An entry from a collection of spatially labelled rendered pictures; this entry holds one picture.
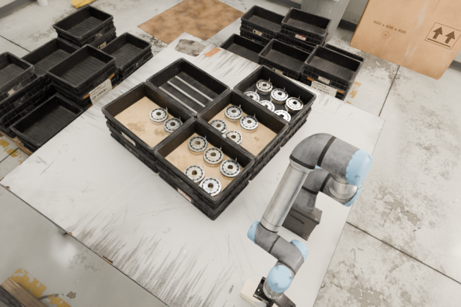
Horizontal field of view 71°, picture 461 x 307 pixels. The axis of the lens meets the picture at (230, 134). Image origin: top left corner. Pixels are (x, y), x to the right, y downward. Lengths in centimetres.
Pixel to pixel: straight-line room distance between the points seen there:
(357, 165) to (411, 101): 271
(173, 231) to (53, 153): 81
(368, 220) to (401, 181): 51
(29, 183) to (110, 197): 42
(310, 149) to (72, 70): 210
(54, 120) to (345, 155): 222
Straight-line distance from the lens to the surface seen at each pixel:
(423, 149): 336
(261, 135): 179
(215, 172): 163
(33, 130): 278
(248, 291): 149
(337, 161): 109
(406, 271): 268
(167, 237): 163
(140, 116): 187
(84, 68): 279
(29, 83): 280
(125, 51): 306
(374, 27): 406
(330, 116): 219
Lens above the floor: 222
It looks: 52 degrees down
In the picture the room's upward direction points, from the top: 7 degrees clockwise
